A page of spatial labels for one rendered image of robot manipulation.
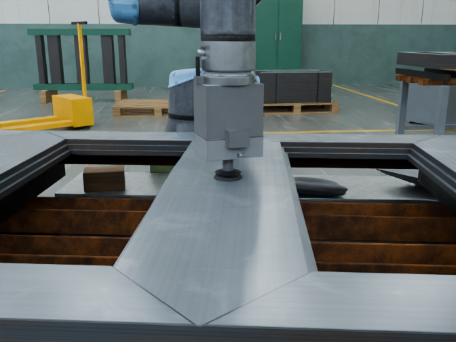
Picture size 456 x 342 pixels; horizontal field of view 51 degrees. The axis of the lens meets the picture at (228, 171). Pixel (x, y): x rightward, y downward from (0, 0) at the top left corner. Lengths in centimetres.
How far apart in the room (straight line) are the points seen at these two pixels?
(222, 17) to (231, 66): 6
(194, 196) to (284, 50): 969
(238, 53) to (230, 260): 29
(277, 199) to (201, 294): 25
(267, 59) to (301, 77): 340
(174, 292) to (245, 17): 38
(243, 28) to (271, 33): 958
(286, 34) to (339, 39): 148
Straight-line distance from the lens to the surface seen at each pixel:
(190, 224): 55
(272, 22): 1023
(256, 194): 64
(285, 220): 56
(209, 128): 65
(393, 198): 121
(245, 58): 65
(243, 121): 67
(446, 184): 84
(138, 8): 76
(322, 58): 1116
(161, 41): 1070
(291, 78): 685
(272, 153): 88
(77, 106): 582
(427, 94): 627
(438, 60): 426
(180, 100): 141
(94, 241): 85
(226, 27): 65
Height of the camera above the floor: 105
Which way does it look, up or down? 16 degrees down
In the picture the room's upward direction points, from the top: straight up
